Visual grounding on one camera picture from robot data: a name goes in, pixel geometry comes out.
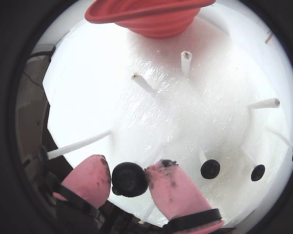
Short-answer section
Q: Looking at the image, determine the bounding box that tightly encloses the pink tipped gripper finger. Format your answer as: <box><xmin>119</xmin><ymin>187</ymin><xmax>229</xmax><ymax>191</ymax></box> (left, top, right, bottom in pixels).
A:
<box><xmin>146</xmin><ymin>159</ymin><xmax>223</xmax><ymax>234</ymax></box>
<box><xmin>45</xmin><ymin>154</ymin><xmax>112</xmax><ymax>234</ymax></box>

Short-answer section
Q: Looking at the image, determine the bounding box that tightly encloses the red collapsible silicone cup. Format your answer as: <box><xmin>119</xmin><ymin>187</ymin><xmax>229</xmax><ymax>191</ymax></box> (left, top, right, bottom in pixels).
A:
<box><xmin>84</xmin><ymin>0</ymin><xmax>217</xmax><ymax>39</ymax></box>

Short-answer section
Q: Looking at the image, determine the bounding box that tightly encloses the white plastic stick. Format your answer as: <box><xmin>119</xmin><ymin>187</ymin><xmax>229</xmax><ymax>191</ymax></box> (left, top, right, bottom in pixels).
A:
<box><xmin>138</xmin><ymin>202</ymin><xmax>158</xmax><ymax>224</ymax></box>
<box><xmin>248</xmin><ymin>97</ymin><xmax>281</xmax><ymax>109</ymax></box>
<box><xmin>131</xmin><ymin>74</ymin><xmax>157</xmax><ymax>95</ymax></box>
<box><xmin>180</xmin><ymin>51</ymin><xmax>193</xmax><ymax>75</ymax></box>
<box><xmin>46</xmin><ymin>130</ymin><xmax>112</xmax><ymax>159</ymax></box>

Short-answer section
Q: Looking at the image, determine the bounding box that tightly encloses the white foam board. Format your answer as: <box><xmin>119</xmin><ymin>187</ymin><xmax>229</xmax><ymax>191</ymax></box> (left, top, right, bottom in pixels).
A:
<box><xmin>41</xmin><ymin>0</ymin><xmax>293</xmax><ymax>226</ymax></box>

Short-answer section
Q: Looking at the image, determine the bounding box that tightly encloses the thin wooden rod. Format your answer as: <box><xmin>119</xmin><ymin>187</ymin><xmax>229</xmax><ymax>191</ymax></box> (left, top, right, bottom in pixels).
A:
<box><xmin>265</xmin><ymin>30</ymin><xmax>275</xmax><ymax>44</ymax></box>

